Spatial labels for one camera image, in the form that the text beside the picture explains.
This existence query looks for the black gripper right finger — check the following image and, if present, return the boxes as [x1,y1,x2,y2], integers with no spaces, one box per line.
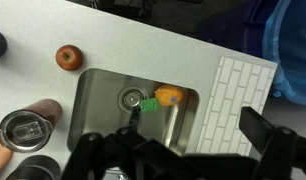
[239,107,306,180]

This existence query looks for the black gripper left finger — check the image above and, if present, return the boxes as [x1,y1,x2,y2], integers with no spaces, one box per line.
[61,128,180,180]

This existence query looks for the stainless steel sink basin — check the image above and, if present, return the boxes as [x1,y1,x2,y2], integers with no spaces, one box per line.
[67,69,199,155]

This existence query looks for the white brick tile panel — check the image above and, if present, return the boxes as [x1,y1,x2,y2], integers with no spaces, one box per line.
[196,57,277,156]

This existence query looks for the black tape roll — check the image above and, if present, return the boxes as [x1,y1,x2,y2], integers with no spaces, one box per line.
[5,155,61,180]

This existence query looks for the blue trash bin with liner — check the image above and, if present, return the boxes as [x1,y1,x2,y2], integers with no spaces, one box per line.
[243,0,306,106]

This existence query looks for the red tumbler with clear lid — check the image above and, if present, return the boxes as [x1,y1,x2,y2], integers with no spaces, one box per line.
[0,99,62,153]

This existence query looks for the red apple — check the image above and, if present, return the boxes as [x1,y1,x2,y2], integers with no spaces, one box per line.
[55,45,83,71]

